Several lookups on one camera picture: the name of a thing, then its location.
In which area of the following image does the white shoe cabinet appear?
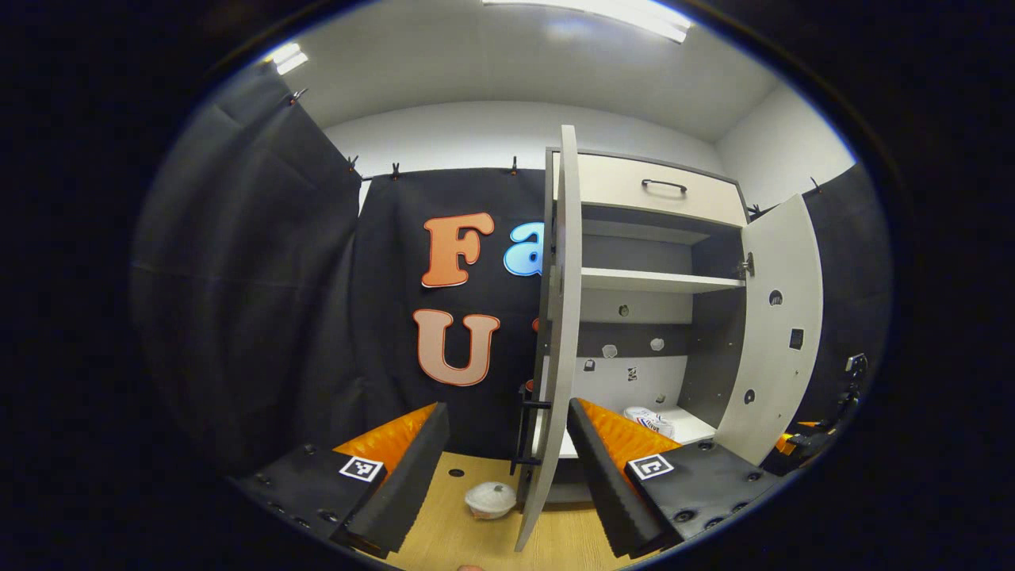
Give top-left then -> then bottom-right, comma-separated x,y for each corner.
543,147 -> 750,504

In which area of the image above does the white shoe cabinet door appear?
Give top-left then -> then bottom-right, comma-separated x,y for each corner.
714,194 -> 825,467
514,125 -> 584,554

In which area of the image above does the black door handle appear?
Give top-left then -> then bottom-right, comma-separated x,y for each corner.
510,381 -> 552,477

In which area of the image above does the white cabinet drawer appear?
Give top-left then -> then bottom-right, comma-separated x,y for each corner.
553,151 -> 749,228

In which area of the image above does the ceiling light panel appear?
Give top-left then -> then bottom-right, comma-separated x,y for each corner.
266,41 -> 310,76

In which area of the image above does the white canvas shoe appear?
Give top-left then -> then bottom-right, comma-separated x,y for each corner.
622,406 -> 676,439

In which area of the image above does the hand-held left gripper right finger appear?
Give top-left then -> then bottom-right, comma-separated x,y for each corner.
566,398 -> 786,560

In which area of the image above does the white round plush toy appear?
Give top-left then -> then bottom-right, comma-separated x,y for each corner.
464,481 -> 518,521

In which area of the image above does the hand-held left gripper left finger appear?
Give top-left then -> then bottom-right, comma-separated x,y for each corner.
234,402 -> 451,560

